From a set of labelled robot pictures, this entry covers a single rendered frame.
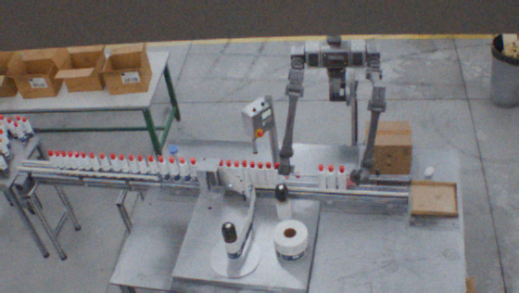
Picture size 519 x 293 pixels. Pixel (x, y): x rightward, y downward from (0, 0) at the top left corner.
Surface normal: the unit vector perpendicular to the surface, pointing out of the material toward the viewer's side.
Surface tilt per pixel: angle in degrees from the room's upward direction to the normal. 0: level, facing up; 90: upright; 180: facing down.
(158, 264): 0
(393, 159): 90
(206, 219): 0
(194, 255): 0
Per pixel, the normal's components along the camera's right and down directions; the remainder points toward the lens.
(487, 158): -0.11, -0.73
